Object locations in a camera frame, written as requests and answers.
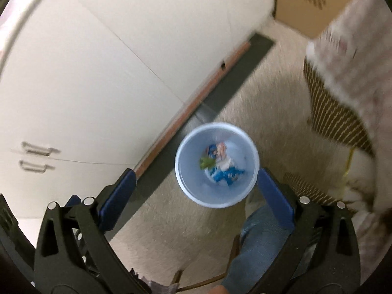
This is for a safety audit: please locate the blue jeans leg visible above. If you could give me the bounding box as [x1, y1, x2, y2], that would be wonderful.
[222, 188, 292, 293]

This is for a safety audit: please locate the trash pile inside bin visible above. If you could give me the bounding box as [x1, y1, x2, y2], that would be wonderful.
[199, 142, 245, 186]

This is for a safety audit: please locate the white low cabinet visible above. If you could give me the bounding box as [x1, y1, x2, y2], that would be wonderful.
[0, 0, 278, 246]

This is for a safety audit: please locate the striped brown table skirt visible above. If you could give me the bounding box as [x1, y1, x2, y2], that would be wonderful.
[284, 60, 375, 213]

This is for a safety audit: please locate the pink checkered tablecloth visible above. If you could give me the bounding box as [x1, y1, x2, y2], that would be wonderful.
[305, 0, 391, 281]

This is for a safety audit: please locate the light blue trash bin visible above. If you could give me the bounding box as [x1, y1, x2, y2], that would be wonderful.
[175, 122, 260, 208]

